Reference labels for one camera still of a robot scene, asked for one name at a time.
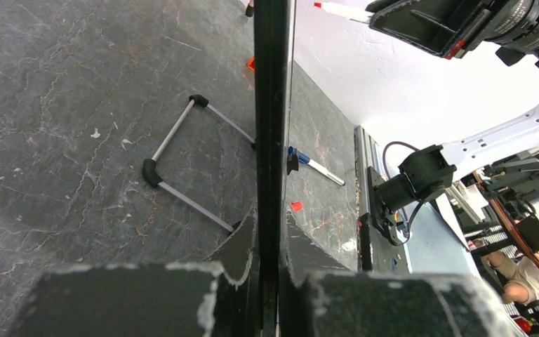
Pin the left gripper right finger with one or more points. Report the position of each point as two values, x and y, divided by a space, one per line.
303 258

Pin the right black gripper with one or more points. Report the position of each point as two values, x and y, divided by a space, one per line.
448 28

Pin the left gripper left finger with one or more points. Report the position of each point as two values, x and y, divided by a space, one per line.
237 252

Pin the red whiteboard marker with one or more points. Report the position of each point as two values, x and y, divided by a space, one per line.
347 12

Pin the white whiteboard black frame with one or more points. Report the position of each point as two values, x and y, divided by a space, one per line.
195 298

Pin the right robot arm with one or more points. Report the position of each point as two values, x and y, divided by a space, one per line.
426 173

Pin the blue whiteboard marker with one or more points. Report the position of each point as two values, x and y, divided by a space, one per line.
304 159

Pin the red marker cap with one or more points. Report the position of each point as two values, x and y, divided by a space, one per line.
297 206

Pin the pink tripod stand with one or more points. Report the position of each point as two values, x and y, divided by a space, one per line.
249 12

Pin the seated person white shirt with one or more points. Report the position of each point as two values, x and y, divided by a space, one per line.
522 277

